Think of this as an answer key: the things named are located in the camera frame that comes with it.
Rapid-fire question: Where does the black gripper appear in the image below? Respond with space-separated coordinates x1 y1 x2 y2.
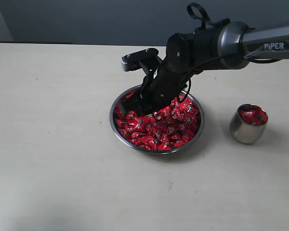
118 59 190 117

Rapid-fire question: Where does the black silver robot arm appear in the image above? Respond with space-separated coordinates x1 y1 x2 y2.
119 22 289 116

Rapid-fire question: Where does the pile of red candies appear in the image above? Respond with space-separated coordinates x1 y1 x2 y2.
115 91 200 151

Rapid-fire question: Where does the round steel plate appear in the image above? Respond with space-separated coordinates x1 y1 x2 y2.
109 85 205 155

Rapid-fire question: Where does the steel cup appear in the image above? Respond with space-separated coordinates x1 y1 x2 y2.
229 104 268 144

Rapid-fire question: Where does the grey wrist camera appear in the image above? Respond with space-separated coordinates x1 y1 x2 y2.
121 48 161 72

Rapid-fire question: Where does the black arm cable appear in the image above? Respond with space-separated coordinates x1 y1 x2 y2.
177 48 289 103

